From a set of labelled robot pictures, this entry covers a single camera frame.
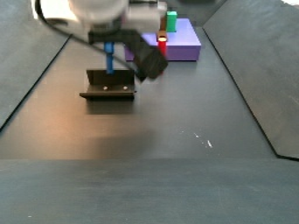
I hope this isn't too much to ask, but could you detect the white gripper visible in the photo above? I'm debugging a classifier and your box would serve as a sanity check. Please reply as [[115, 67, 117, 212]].
[[30, 0, 167, 31]]

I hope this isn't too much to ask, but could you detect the blue stepped peg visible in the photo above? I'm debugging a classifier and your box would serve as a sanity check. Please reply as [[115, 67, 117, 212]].
[[104, 42, 115, 74]]

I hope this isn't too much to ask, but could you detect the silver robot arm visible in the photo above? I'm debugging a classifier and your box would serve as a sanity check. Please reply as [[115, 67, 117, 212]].
[[30, 0, 167, 33]]

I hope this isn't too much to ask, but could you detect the green U-shaped block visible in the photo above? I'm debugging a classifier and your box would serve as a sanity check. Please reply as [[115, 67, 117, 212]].
[[165, 11, 177, 32]]

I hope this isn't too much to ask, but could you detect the brown L-shaped block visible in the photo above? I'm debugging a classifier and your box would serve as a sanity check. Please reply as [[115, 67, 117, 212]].
[[156, 16, 167, 41]]

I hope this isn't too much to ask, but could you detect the red cylindrical peg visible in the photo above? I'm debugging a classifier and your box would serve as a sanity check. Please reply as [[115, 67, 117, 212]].
[[157, 37, 167, 56]]

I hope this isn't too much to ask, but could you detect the purple base block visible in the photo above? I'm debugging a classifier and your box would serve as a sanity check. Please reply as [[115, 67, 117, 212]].
[[123, 17, 201, 62]]

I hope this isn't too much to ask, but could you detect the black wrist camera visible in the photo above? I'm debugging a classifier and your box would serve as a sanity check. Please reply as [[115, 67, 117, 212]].
[[88, 30, 168, 81]]

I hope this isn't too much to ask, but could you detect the black cable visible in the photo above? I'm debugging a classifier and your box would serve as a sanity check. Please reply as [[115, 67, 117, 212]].
[[33, 0, 137, 74]]

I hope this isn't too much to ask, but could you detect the black angle bracket fixture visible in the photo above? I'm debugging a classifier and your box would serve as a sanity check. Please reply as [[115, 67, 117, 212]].
[[79, 69, 136, 99]]

